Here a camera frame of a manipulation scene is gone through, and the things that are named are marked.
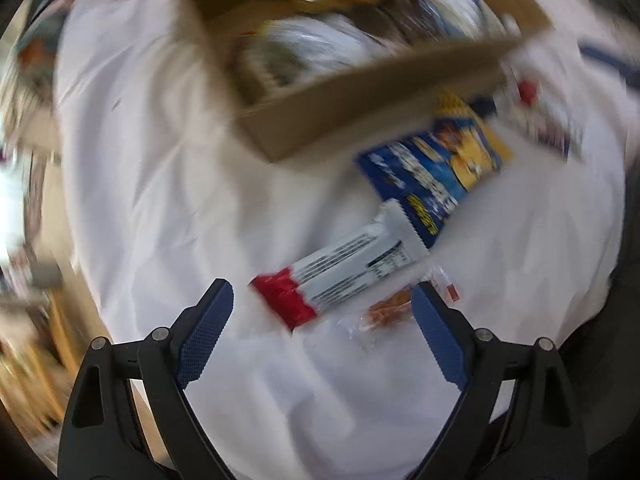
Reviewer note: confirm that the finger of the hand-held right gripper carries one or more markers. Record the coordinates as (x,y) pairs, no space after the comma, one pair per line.
(605,57)

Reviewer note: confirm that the clear wrapper orange snack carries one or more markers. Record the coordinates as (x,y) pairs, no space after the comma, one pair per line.
(385,312)

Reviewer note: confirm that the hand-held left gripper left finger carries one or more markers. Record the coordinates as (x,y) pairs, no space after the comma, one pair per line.
(205,335)

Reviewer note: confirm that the white red snack bar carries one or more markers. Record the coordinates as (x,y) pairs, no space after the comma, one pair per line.
(340,270)

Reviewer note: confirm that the white grey snack bag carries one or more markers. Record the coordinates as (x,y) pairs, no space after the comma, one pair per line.
(310,50)

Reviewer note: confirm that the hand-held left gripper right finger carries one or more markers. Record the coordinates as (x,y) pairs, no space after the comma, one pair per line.
(440,335)

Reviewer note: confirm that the white bed sheet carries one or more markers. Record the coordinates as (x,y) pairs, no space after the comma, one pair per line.
(175,210)

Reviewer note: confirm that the blue white snack packet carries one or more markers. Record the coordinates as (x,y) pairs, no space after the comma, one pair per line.
(460,10)

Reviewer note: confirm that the brown cardboard box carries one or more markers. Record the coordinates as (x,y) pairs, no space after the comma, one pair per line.
(375,90)

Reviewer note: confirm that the dark brown snack packet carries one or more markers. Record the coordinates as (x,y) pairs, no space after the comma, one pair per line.
(405,15)

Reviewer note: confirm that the blue yellow snack packet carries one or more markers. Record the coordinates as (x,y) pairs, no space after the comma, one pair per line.
(440,170)

